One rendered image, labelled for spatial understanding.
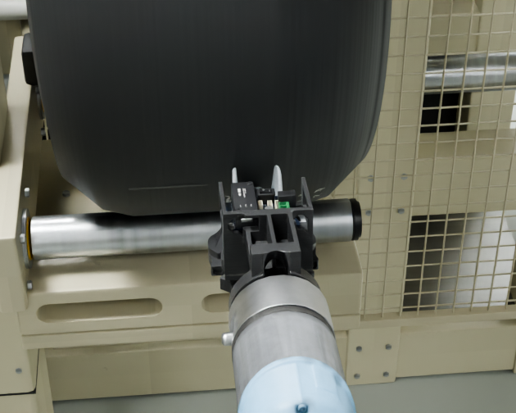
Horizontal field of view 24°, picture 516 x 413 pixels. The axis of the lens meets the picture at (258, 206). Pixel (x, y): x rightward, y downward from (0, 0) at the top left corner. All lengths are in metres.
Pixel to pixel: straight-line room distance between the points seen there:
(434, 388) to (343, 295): 1.10
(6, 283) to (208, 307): 0.21
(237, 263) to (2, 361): 0.56
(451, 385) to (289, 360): 1.58
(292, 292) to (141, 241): 0.39
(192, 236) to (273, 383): 0.46
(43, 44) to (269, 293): 0.29
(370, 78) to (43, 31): 0.27
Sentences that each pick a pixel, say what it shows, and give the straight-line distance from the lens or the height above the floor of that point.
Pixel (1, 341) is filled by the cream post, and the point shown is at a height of 0.71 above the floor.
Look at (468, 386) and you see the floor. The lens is 2.36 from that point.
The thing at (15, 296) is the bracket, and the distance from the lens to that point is 1.22.
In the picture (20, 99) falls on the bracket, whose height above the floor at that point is 0.95.
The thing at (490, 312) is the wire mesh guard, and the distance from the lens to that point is 2.04.
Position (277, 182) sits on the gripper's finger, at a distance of 1.01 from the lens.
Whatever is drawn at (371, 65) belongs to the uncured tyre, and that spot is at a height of 1.16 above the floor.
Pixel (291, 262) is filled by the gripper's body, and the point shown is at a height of 1.11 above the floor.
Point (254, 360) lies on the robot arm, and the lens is 0.80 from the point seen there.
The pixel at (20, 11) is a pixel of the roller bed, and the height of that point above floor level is 0.92.
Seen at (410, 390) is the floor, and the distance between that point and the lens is 2.33.
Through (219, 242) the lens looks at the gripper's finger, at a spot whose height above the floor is 1.04.
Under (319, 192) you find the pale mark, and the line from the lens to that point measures 1.12.
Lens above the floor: 1.67
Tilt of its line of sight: 37 degrees down
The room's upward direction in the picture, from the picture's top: straight up
